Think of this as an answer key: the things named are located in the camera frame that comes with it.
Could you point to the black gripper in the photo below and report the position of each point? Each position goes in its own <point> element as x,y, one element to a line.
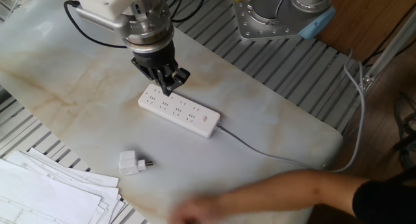
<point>156,58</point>

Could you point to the white power strip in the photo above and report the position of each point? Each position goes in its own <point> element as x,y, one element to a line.
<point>178,110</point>

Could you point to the white bulb holder adapter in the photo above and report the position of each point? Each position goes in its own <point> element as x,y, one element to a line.
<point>128,164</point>

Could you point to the person right forearm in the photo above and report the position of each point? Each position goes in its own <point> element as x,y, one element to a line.
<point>286,190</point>

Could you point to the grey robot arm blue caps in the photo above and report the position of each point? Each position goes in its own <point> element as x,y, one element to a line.
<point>149,26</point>

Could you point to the person right hand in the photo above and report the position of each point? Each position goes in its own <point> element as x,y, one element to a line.
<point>198,212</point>

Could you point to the white marble pattern board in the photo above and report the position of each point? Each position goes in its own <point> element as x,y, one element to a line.
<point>253,94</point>

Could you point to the stack of white paper sheets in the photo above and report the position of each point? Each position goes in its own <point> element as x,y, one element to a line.
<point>48,191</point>

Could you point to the black chair base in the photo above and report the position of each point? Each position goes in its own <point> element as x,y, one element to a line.
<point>410,120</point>

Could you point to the black shirt sleeve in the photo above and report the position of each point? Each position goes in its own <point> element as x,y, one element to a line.
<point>386,201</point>

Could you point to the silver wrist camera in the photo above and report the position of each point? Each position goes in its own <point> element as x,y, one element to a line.
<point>104,24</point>

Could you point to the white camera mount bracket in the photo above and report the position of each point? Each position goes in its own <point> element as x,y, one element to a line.
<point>104,1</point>

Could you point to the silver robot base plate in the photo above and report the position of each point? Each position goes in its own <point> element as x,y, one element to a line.
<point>260,29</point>

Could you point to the silver metal bracket plate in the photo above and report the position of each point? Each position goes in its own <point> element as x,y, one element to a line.
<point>13,0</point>

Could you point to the aluminium frame beam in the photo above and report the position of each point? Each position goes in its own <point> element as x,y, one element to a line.
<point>390,55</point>

